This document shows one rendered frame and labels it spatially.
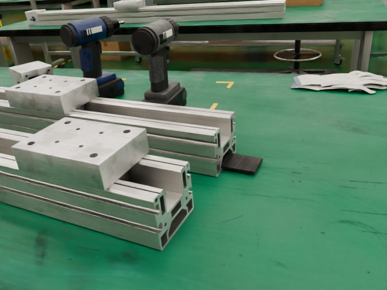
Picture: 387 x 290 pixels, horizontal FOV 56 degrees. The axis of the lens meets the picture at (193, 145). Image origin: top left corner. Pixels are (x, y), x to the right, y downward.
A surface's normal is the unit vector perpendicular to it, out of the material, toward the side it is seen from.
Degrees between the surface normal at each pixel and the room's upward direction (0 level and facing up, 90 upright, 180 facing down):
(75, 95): 90
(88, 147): 0
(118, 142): 0
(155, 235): 90
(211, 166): 90
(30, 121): 90
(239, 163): 0
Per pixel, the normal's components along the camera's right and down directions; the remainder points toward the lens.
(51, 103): -0.43, 0.45
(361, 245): -0.08, -0.88
